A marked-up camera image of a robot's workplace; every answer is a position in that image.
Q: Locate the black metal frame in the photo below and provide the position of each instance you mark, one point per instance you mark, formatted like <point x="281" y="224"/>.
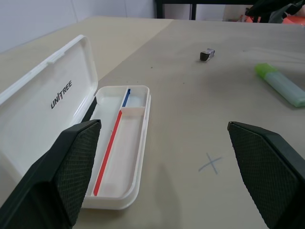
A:
<point x="159" y="9"/>

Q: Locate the white Unitree pencil case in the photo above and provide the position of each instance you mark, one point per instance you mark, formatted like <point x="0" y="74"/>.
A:
<point x="28" y="119"/>

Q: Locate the orange object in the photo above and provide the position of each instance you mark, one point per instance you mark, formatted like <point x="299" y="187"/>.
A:
<point x="295" y="21"/>

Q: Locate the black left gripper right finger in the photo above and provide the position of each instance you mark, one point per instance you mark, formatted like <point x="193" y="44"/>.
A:
<point x="274" y="176"/>

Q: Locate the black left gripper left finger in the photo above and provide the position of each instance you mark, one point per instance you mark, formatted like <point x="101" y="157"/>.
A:
<point x="47" y="181"/>

